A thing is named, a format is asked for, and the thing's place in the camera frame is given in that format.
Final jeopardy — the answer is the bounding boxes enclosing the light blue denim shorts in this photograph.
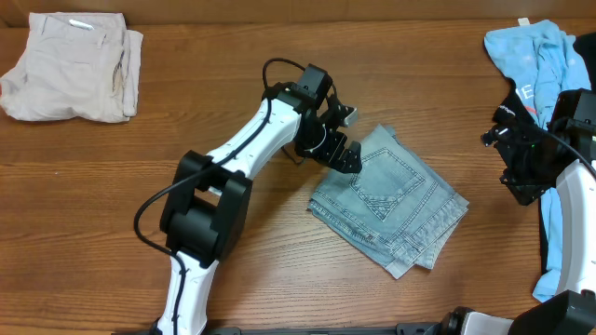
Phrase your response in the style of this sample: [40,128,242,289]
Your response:
[308,125,468,278]

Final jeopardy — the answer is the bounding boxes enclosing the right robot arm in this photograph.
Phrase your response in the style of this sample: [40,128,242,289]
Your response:
[427,117,595,334]

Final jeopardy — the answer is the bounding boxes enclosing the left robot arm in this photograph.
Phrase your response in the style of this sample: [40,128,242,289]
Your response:
[149,83,361,334]

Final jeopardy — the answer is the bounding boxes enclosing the black garment with print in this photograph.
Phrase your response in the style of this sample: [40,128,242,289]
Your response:
[493,33,595,257]

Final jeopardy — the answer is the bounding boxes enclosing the light blue t-shirt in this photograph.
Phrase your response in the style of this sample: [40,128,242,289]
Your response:
[484,20,591,302]

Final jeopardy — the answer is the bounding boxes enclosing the folded beige trousers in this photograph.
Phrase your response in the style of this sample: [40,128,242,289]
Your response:
[1,12,143,123]

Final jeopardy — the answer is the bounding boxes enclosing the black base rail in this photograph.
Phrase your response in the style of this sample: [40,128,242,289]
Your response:
[111,322,448,335]

